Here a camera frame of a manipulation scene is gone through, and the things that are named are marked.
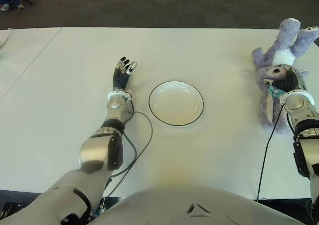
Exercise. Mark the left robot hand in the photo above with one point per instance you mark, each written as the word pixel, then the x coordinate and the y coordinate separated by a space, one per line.
pixel 120 79

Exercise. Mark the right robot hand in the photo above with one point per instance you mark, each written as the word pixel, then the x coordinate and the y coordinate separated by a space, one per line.
pixel 289 81

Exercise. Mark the purple plush bunny doll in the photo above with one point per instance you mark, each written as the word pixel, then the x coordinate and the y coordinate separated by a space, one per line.
pixel 286 43

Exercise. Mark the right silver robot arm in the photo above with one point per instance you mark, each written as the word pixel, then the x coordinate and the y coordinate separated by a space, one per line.
pixel 299 105

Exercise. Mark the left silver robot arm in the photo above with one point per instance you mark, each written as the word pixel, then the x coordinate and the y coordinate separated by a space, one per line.
pixel 99 150

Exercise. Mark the white plate with black rim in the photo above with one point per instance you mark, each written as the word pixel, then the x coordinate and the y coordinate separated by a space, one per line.
pixel 174 103

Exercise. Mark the grey robot torso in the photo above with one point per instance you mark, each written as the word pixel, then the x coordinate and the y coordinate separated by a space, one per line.
pixel 174 205

